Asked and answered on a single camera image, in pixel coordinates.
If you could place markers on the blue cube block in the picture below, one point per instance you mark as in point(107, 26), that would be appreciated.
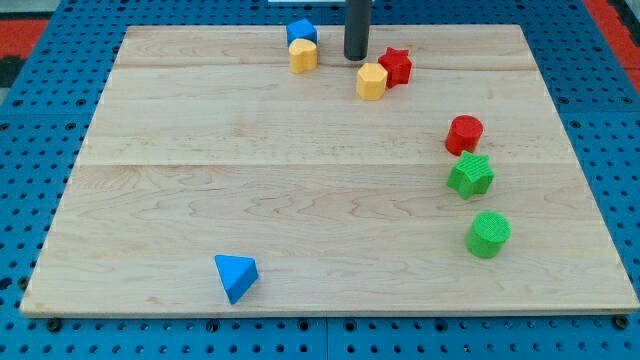
point(301, 29)

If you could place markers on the light wooden board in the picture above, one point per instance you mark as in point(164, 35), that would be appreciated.
point(203, 143)

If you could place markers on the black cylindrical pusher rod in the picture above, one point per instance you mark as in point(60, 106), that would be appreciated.
point(356, 31)

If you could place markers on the red star block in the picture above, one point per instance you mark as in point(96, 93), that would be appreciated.
point(398, 65)

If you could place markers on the blue triangle block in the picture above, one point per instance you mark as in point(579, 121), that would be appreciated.
point(237, 275)

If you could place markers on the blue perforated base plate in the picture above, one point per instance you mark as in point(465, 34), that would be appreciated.
point(47, 111)

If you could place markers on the yellow hexagon block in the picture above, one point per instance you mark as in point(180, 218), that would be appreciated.
point(371, 81)

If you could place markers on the red cylinder block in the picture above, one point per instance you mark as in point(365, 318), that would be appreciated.
point(464, 134)

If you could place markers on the yellow heart block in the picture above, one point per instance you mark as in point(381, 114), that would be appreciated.
point(303, 56)

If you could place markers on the green cylinder block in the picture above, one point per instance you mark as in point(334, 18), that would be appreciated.
point(487, 235)

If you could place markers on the green star block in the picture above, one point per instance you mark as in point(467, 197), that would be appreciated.
point(471, 175)

